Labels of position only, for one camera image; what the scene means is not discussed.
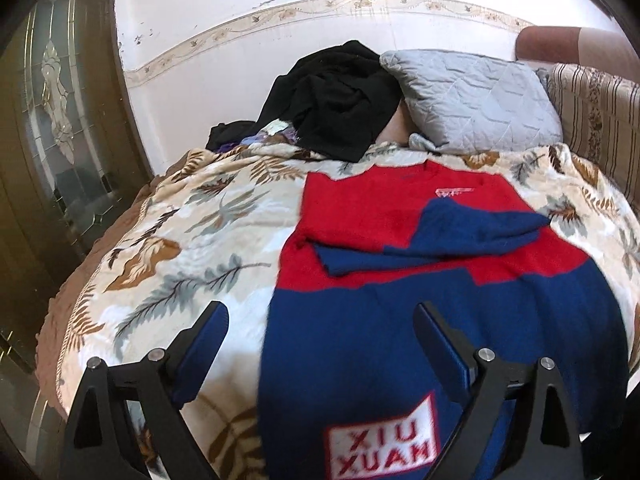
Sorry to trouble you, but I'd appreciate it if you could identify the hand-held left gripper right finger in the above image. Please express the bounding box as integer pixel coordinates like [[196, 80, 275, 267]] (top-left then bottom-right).
[[412, 301, 586, 480]]

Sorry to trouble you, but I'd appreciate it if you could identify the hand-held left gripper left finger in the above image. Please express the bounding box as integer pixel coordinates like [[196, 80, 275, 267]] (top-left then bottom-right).
[[58, 300, 230, 480]]

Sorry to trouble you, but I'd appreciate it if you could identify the red and blue knit sweater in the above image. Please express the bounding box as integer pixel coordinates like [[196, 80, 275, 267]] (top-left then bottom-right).
[[257, 160, 632, 480]]

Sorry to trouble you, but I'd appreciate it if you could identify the leaf print blanket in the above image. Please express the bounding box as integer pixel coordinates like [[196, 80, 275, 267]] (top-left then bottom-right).
[[37, 141, 640, 480]]

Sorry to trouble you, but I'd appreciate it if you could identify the purple patterned cloth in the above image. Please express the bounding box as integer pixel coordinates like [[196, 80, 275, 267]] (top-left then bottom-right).
[[216, 120, 301, 153]]

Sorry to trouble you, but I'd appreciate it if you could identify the grey quilted pillow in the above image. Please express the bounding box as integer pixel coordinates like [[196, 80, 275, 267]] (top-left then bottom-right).
[[380, 49, 564, 156]]

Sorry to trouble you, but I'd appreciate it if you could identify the stained glass door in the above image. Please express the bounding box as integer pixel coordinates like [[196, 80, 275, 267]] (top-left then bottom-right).
[[0, 0, 156, 376]]

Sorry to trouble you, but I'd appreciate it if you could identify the black garment pile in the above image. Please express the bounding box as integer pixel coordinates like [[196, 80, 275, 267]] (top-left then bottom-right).
[[206, 39, 403, 163]]

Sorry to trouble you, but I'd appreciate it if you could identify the striped floral cushion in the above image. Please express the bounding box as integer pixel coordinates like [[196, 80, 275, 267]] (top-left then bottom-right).
[[546, 62, 640, 196]]

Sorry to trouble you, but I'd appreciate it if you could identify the brown bolster pillow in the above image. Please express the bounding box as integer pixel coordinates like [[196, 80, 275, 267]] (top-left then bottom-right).
[[515, 25, 626, 63]]

